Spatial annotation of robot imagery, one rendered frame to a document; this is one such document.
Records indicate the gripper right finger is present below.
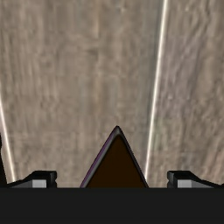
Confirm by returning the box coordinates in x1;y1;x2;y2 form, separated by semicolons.
166;170;222;189

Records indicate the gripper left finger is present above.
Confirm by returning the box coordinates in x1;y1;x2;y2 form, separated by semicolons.
8;170;58;189

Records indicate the dark brown cake wedge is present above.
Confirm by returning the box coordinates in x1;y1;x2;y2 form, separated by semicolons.
79;125;150;189

